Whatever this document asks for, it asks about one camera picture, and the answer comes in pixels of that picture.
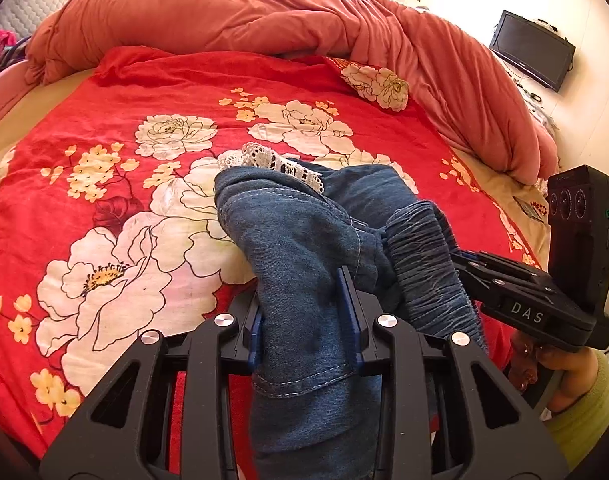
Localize magenta patterned clothes pile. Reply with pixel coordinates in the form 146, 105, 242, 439
0, 29, 31, 73

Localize red floral bedsheet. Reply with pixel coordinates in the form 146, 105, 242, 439
0, 48, 547, 456

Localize blue denim pants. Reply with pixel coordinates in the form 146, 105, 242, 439
214, 143, 485, 479

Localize salmon pink comforter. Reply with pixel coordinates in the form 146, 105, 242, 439
26, 0, 559, 185

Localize beige mattress sheet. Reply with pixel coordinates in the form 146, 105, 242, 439
0, 70, 93, 161

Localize right hand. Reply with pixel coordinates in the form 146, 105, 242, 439
509, 332, 599, 414

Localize pink folded cloth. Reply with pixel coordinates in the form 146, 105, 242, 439
0, 61, 36, 121

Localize black wall television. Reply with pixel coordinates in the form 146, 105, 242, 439
489, 10, 576, 92

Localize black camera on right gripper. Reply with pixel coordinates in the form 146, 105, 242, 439
547, 165, 609, 314

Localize green right sleeve forearm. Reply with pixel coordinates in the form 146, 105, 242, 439
544, 350, 609, 470

